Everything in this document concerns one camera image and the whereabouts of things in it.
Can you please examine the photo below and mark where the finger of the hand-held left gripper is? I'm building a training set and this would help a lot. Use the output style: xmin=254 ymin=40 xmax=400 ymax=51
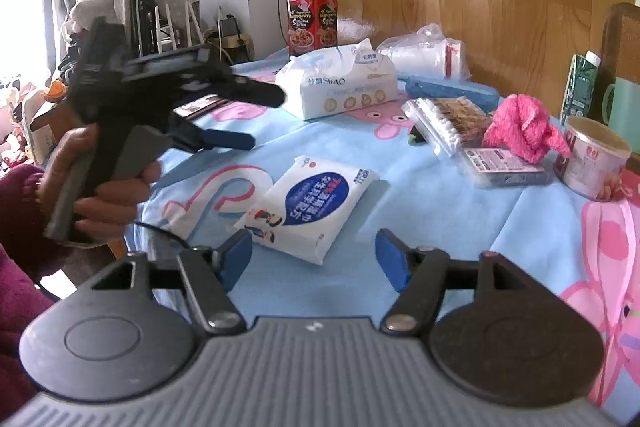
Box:
xmin=215 ymin=75 xmax=287 ymax=109
xmin=172 ymin=118 xmax=256 ymax=153

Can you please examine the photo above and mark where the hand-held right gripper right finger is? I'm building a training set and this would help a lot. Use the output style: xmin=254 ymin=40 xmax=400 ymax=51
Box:
xmin=375 ymin=228 xmax=546 ymax=335

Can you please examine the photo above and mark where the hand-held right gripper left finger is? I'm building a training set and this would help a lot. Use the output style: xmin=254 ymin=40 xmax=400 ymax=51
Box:
xmin=90 ymin=229 xmax=253 ymax=335

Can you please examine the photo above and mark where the large white tissue pack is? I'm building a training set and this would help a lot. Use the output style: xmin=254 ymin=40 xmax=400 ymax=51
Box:
xmin=275 ymin=38 xmax=398 ymax=122

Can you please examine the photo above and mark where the white wet wipes packet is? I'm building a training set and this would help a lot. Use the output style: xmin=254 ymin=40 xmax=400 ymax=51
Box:
xmin=234 ymin=155 xmax=380 ymax=266

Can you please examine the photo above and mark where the clear box with dark label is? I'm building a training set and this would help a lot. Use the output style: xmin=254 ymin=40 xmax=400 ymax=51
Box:
xmin=459 ymin=147 xmax=551 ymax=188

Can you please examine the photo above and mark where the clear cotton swab box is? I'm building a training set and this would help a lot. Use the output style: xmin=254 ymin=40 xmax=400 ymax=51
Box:
xmin=401 ymin=96 xmax=493 ymax=156

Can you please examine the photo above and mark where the blue pencil case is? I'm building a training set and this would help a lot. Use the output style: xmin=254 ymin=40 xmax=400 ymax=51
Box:
xmin=404 ymin=74 xmax=501 ymax=112

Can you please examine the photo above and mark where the pink knitted cloth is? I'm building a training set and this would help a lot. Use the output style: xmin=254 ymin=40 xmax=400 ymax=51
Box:
xmin=481 ymin=93 xmax=572 ymax=164

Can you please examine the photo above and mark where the person's left hand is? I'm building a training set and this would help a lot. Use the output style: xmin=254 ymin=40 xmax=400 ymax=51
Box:
xmin=37 ymin=124 xmax=163 ymax=255

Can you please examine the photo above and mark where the small black red packet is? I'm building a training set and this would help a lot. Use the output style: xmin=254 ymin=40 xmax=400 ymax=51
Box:
xmin=172 ymin=96 xmax=223 ymax=118

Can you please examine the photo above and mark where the black charger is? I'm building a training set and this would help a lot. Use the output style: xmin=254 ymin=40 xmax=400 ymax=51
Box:
xmin=216 ymin=14 xmax=253 ymax=64

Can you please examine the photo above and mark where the blue cartoon printed blanket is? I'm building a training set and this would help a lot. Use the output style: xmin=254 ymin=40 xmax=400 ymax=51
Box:
xmin=122 ymin=47 xmax=640 ymax=423

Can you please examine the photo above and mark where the black flat board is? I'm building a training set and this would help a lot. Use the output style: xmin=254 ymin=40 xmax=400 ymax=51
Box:
xmin=124 ymin=0 xmax=163 ymax=58

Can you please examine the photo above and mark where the pile of clutter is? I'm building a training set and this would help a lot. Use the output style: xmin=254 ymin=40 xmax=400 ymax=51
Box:
xmin=0 ymin=74 xmax=68 ymax=168

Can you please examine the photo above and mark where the red snack box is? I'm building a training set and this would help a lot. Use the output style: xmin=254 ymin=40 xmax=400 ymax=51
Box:
xmin=286 ymin=0 xmax=340 ymax=56

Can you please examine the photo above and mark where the white crumpled plastic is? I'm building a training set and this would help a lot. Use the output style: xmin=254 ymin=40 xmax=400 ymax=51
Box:
xmin=339 ymin=19 xmax=377 ymax=48

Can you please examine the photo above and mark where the bag of white paper cups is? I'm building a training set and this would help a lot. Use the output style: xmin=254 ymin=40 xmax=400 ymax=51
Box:
xmin=376 ymin=23 xmax=471 ymax=82

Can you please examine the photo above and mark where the green milk carton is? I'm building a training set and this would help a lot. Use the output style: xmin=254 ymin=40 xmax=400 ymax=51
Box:
xmin=559 ymin=51 xmax=601 ymax=128

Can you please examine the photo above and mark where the green mug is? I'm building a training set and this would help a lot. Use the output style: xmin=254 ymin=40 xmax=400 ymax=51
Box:
xmin=602 ymin=77 xmax=640 ymax=140

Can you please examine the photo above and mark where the white wire rack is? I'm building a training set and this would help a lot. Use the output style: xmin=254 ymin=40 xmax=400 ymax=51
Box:
xmin=150 ymin=2 xmax=207 ymax=55

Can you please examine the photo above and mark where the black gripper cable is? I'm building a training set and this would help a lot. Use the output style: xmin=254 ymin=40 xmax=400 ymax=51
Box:
xmin=134 ymin=221 xmax=193 ymax=250

